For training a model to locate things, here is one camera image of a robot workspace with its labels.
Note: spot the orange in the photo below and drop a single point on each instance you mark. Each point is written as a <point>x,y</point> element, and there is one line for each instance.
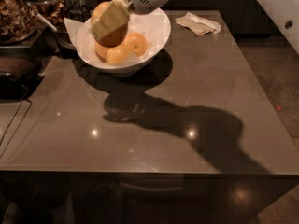
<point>100,50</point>
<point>118,54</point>
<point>137,43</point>
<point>114,39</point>

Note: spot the black appliance on counter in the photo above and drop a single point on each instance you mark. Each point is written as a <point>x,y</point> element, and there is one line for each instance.
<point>19,73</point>

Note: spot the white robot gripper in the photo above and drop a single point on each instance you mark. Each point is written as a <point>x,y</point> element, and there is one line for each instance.
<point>116,13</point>

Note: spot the glass jar of snacks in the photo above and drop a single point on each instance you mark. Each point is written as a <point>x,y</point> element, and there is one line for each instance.
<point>16,21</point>

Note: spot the white paper bowl liner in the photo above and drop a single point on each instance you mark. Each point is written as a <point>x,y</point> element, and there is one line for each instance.
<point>72,27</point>

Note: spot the folded paper napkins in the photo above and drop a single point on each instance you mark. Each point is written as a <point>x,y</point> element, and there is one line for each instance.
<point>198,25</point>

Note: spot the black wire cup holder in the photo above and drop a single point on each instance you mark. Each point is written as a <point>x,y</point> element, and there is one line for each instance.
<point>79,13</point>

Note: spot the white serving spoon handle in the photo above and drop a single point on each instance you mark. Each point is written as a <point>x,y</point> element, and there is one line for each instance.
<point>43,20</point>

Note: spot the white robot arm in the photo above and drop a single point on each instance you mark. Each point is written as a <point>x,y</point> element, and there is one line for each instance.
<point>242,16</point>

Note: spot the white ceramic bowl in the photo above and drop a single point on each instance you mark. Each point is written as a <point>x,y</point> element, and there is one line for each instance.
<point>147,35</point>

